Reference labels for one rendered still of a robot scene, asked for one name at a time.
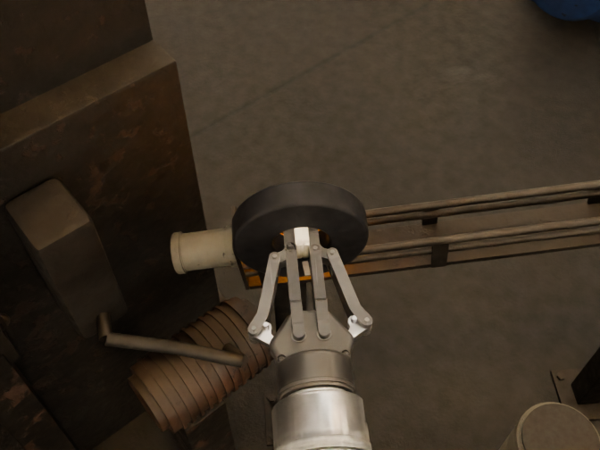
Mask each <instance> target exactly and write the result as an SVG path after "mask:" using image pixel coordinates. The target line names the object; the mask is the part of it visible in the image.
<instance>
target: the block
mask: <svg viewBox="0 0 600 450"><path fill-rule="evenodd" d="M5 210H6V215H7V217H8V219H9V220H10V222H11V224H12V226H13V227H14V229H15V231H16V233H17V235H18V236H19V238H20V240H21V242H22V244H23V245H24V247H25V249H26V250H27V252H28V254H29V257H30V258H31V260H32V262H33V263H34V264H35V266H36V268H37V271H38V272H39V274H40V276H41V278H42V280H43V281H44V282H45V284H46V286H47V288H48V290H49V292H50V294H51V295H52V297H53V299H54V300H55V302H56V303H57V304H58V306H59V307H60V309H61V310H62V312H63V313H64V315H65V316H66V318H67V319H68V320H69V322H70V323H71V325H72V326H73V328H74V329H75V330H76V331H77V332H78V334H79V335H80V336H82V337H84V338H90V337H92V336H93V335H95V334H96V333H97V325H96V317H97V316H98V315H99V314H100V313H109V314H110V318H111V323H113V322H115V321H117V320H118V319H119V318H120V317H122V316H123V315H124V314H125V313H126V312H127V305H126V303H125V301H124V298H123V296H122V293H121V290H120V288H119V285H118V283H117V280H116V278H115V276H114V274H113V270H112V267H111V265H110V263H109V261H108V258H107V256H106V253H105V251H104V248H103V245H102V243H101V240H100V238H99V236H98V234H97V231H96V227H95V225H94V222H93V221H92V219H91V217H90V216H89V215H88V213H87V212H86V211H85V210H84V209H83V207H82V206H81V205H80V204H79V202H78V201H77V200H76V198H75V197H74V196H73V195H72V194H71V192H70V191H69V190H68V188H67V187H66V186H64V184H63V183H62V182H61V181H60V180H58V179H50V180H48V181H46V182H44V183H42V184H40V185H39V186H37V187H34V188H32V189H31V190H29V191H28V192H26V193H24V194H22V195H20V196H17V197H16V198H14V199H13V200H11V201H9V202H8V204H7V205H6V206H5Z"/></svg>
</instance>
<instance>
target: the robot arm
mask: <svg viewBox="0 0 600 450"><path fill-rule="evenodd" d="M283 233H284V245H285V247H284V249H283V250H282V251H280V252H278V253H277V252H272V253H270V255H269V260H268V264H267V268H266V272H265V277H264V282H263V285H262V293H261V298H260V302H259V306H258V311H257V314H256V315H255V317H254V318H253V320H252V321H251V323H250V324H249V326H248V336H249V341H250V342H251V343H252V344H257V343H260V344H262V345H264V346H267V347H269V348H270V352H271V356H272V357H273V359H274V360H275V363H276V374H277V388H278V399H279V401H278V402H277V403H276V404H275V405H274V406H273V409H272V412H271V417H272V432H273V447H274V450H372V449H371V442H370V438H369V431H368V425H367V423H366V422H365V421H366V418H365V415H364V409H363V399H362V398H361V397H359V396H358V395H356V394H355V386H354V374H353V366H352V360H351V353H352V350H353V348H354V341H355V340H356V339H357V338H359V337H360V336H361V335H364V336H367V335H369V334H370V333H371V325H372V317H371V316H370V315H369V314H368V313H367V312H366V311H365V310H364V309H363V308H362V307H361V305H360V303H359V301H358V298H357V296H356V293H355V292H354V288H353V286H352V284H351V281H350V279H349V277H348V275H347V273H346V269H345V267H344V264H343V263H342V260H341V258H340V256H339V253H338V250H337V249H336V248H333V247H331V248H329V249H327V248H324V247H322V246H321V245H320V239H319V231H318V229H315V228H294V229H288V230H286V231H283ZM302 257H303V258H308V257H309V264H310V271H311V280H312V297H313V306H314V310H312V311H309V312H307V311H303V306H302V300H301V290H300V281H299V272H298V262H297V259H299V258H302ZM323 264H325V265H327V268H328V270H329V274H330V277H331V278H332V280H333V283H334V285H335V288H336V290H337V293H338V296H339V298H340V301H341V303H342V305H343V307H344V310H345V312H346V316H347V318H348V323H347V326H348V328H349V330H347V329H346V328H345V327H344V326H343V325H342V324H341V323H340V322H339V320H338V319H337V318H336V317H335V316H334V315H333V314H332V313H330V312H329V311H328V303H327V298H326V291H325V283H324V275H323V267H322V265H323ZM283 267H286V268H287V288H288V299H289V309H290V314H289V316H288V317H287V318H286V319H285V320H284V321H283V323H282V324H281V326H280V327H279V329H278V331H277V332H276V334H275V335H274V336H273V335H272V334H271V333H272V327H271V324H270V321H271V313H272V308H273V304H274V299H275V295H276V290H277V285H278V281H279V273H280V269H281V268H283Z"/></svg>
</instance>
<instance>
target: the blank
mask: <svg viewBox="0 0 600 450"><path fill-rule="evenodd" d="M294 228H315V229H319V239H320V245H321V246H322V247H324V248H327V249H329V248H331V247H333V248H336V249H337V251H338V253H339V256H340V258H341V260H342V263H343V264H344V265H346V264H348V263H350V262H351V261H352V260H353V259H354V258H356V257H357V256H358V255H359V254H360V253H361V252H362V251H363V249H364V248H365V246H366V244H367V241H368V238H369V230H368V224H367V219H366V212H365V209H364V207H363V204H362V203H361V201H360V200H359V199H358V198H357V197H356V196H355V195H354V194H353V193H351V192H350V191H348V190H346V189H344V188H342V187H339V186H336V185H333V184H329V183H325V182H319V181H292V182H286V183H281V184H278V185H274V186H271V187H267V188H265V189H262V190H260V191H258V192H256V193H254V194H253V195H251V196H249V197H248V198H247V199H246V200H245V201H244V202H243V203H242V204H241V205H240V206H239V207H238V208H237V210H236V212H235V214H234V216H233V219H232V245H233V249H234V252H235V254H236V256H237V258H238V259H239V260H240V261H241V262H242V263H243V264H245V265H246V266H248V267H250V268H251V269H253V270H256V271H259V272H262V273H265V272H266V268H267V264H268V260H269V255H270V253H272V252H277V253H278V252H280V251H282V250H283V249H284V247H285V245H284V235H281V234H280V233H281V232H283V231H286V230H288V229H294ZM297 262H298V272H299V277H305V276H311V271H310V264H309V257H308V258H303V257H302V258H299V259H297Z"/></svg>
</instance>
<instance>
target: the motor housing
mask: <svg viewBox="0 0 600 450"><path fill-rule="evenodd" d="M257 311H258V308H257V307H256V306H255V305H254V304H252V303H251V302H250V301H248V300H247V299H242V300H241V299H239V298H238V297H236V296H233V297H231V298H230V299H229V300H223V301H222V302H221V303H220V305H215V306H214V307H213V308H212V310H211V311H207V312H206V313H205V314H204V317H202V316H200V317H198V318H197V319H196V322H190V323H189V324H188V325H187V329H186V328H183V329H181V330H180V331H179V334H176V333H175V334H173V335H172V336H171V340H175V341H182V342H187V343H190V344H195V345H200V346H208V347H212V348H216V349H220V350H222V348H223V347H224V346H225V344H228V343H231V344H232V345H233V346H235V347H236V348H237V349H239V350H240V351H241V352H242V353H243V354H245V355H246V356H247V357H248V363H247V364H246V366H244V367H242V368H238V367H234V366H229V365H225V364H220V363H216V362H208V361H204V360H199V359H196V358H191V357H186V356H182V355H176V354H163V353H156V352H147V353H146V357H144V358H141V357H139V358H138V359H137V363H135V364H134V365H132V366H131V367H129V369H130V371H131V373H132V376H130V377H129V378H127V380H128V382H129V384H130V386H131V388H132V390H133V391H134V393H135V395H136V396H137V398H138V400H139V401H140V403H141V404H142V405H143V406H144V408H145V409H146V411H147V413H148V414H149V415H150V417H151V418H152V420H153V421H154V423H155V424H156V425H157V426H158V428H159V429H160V430H161V431H162V432H164V431H165V430H166V429H169V430H170V431H171V434H172V436H173V438H174V440H175V443H176V445H177V448H178V449H179V450H236V447H235V442H234V438H233V434H232V430H231V426H230V422H229V415H228V410H227V406H226V402H225V400H224V399H223V397H224V398H227V397H228V396H230V392H231V391H232V392H235V391H237V390H238V386H244V385H245V384H246V380H247V379H248V380H251V379H252V378H254V376H255V374H259V373H260V372H262V371H263V368H267V367H269V366H270V365H271V361H273V360H274V359H273V357H272V356H271V352H270V348H269V347H267V346H264V345H262V344H260V343H257V344H252V343H251V342H250V341H249V336H248V326H249V324H250V323H251V321H252V320H253V318H254V317H255V315H256V314H257Z"/></svg>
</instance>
